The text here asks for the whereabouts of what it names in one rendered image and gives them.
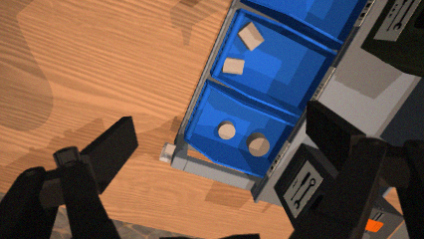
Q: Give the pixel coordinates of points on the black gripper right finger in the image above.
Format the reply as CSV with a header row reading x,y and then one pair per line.
x,y
364,162

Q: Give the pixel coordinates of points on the grey metal shelf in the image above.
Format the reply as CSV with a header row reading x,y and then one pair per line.
x,y
370,94

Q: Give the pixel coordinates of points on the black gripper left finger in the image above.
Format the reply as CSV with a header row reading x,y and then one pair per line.
x,y
77,182

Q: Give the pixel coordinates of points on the blue bin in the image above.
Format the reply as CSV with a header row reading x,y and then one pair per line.
x,y
218,103
325,21
283,72

